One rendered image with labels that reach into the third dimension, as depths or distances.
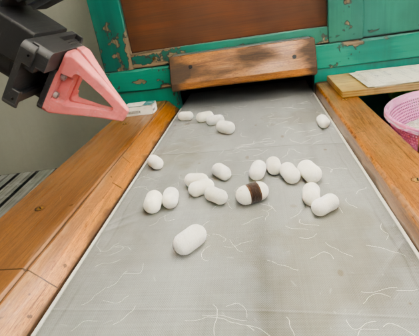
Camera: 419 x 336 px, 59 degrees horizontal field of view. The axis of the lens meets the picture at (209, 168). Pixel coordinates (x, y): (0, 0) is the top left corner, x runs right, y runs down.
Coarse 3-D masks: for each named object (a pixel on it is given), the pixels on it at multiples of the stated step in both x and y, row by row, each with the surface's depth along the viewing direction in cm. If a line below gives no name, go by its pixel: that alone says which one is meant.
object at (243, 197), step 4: (260, 184) 41; (264, 184) 41; (240, 188) 40; (244, 188) 40; (260, 188) 40; (264, 188) 40; (236, 192) 40; (240, 192) 40; (244, 192) 40; (248, 192) 40; (264, 192) 40; (236, 196) 40; (240, 196) 40; (244, 196) 40; (248, 196) 40; (264, 196) 40; (240, 200) 40; (244, 200) 40; (248, 200) 40; (244, 204) 40; (248, 204) 41
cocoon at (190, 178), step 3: (189, 174) 46; (192, 174) 46; (195, 174) 46; (198, 174) 46; (201, 174) 46; (204, 174) 46; (186, 177) 46; (189, 177) 46; (192, 177) 46; (195, 177) 46; (198, 177) 46; (201, 177) 46; (204, 177) 46; (207, 177) 46; (186, 180) 46; (189, 180) 46; (192, 180) 46; (195, 180) 46; (198, 180) 46; (186, 183) 46; (189, 183) 46
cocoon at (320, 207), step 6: (318, 198) 37; (324, 198) 37; (330, 198) 37; (336, 198) 37; (312, 204) 37; (318, 204) 36; (324, 204) 36; (330, 204) 36; (336, 204) 37; (312, 210) 37; (318, 210) 36; (324, 210) 36; (330, 210) 36
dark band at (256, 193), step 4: (248, 184) 41; (252, 184) 40; (256, 184) 40; (248, 188) 40; (252, 188) 40; (256, 188) 40; (252, 192) 40; (256, 192) 40; (260, 192) 40; (252, 196) 40; (256, 196) 40; (260, 196) 40; (252, 200) 40; (256, 200) 40; (260, 200) 41
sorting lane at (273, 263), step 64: (192, 128) 70; (256, 128) 65; (320, 128) 60; (128, 192) 48; (320, 192) 41; (128, 256) 35; (192, 256) 34; (256, 256) 33; (320, 256) 31; (384, 256) 30; (64, 320) 29; (128, 320) 28; (192, 320) 27; (256, 320) 26; (320, 320) 25; (384, 320) 25
